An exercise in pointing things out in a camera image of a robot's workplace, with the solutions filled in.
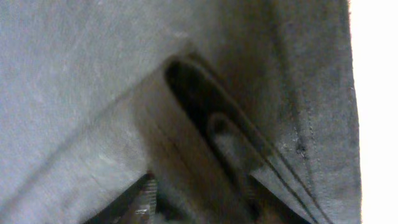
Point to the black t-shirt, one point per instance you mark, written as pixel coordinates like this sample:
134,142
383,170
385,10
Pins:
202,94

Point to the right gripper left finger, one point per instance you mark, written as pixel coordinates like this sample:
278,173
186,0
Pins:
137,204

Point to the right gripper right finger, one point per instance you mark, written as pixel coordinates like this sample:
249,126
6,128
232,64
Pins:
268,208

